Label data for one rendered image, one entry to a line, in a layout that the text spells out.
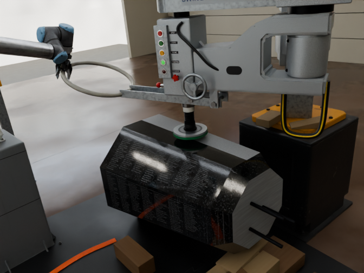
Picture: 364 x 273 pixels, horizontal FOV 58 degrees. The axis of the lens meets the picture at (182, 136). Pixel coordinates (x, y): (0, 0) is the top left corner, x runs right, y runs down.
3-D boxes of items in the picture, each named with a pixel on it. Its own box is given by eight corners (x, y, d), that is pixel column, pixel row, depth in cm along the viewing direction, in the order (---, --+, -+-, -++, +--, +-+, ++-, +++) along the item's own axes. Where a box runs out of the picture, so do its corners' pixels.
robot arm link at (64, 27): (54, 21, 199) (69, 21, 206) (53, 41, 206) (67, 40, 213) (63, 27, 195) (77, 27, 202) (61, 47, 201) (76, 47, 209)
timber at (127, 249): (115, 257, 228) (112, 243, 223) (130, 248, 235) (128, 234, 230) (140, 281, 206) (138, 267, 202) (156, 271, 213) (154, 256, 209)
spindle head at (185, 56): (235, 92, 196) (233, 12, 178) (222, 104, 178) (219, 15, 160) (180, 89, 211) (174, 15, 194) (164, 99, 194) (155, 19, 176)
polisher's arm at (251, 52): (325, 104, 175) (335, 5, 155) (321, 119, 156) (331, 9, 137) (198, 97, 207) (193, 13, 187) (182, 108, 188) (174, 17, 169)
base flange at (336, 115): (288, 103, 271) (288, 98, 269) (348, 117, 235) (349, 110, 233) (248, 120, 244) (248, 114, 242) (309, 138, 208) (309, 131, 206)
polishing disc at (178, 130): (166, 132, 207) (166, 130, 207) (189, 122, 221) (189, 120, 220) (191, 140, 193) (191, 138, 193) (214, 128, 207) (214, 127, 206)
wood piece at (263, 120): (271, 116, 237) (271, 109, 236) (283, 118, 231) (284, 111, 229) (255, 125, 224) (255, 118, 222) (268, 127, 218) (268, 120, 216)
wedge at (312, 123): (319, 122, 219) (320, 115, 217) (324, 128, 210) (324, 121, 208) (288, 123, 222) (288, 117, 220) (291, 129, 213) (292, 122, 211)
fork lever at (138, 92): (230, 99, 197) (230, 91, 195) (219, 109, 182) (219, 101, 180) (134, 90, 226) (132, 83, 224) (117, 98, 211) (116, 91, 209)
